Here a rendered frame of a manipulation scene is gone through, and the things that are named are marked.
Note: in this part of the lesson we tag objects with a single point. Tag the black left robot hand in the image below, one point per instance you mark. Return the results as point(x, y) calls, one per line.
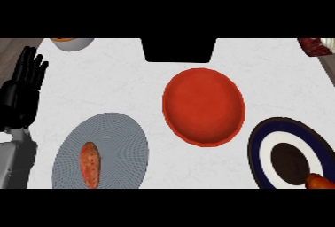
point(19, 94)

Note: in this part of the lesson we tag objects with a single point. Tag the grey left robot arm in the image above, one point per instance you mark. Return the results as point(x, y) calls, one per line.
point(12, 159)

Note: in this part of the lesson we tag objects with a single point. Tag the grey bowl with orange food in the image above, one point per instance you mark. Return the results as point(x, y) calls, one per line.
point(71, 44)

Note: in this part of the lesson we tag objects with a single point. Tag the red bowl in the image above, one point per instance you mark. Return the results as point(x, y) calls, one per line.
point(202, 107)

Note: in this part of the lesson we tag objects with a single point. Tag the blue and white plate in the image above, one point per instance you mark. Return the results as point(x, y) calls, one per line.
point(266, 153)

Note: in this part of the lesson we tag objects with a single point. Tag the orange cupcake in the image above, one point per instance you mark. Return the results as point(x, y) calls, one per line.
point(317, 181)

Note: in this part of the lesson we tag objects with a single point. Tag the grey round placemat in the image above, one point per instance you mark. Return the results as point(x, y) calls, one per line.
point(117, 139)

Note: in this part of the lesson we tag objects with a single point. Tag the orange sweet potato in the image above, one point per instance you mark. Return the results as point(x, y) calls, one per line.
point(90, 164)

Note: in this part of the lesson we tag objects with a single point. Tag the black appliance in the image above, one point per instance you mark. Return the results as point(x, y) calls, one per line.
point(179, 49)

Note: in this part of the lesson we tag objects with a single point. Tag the dark red patterned object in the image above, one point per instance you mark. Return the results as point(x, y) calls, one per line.
point(313, 46)

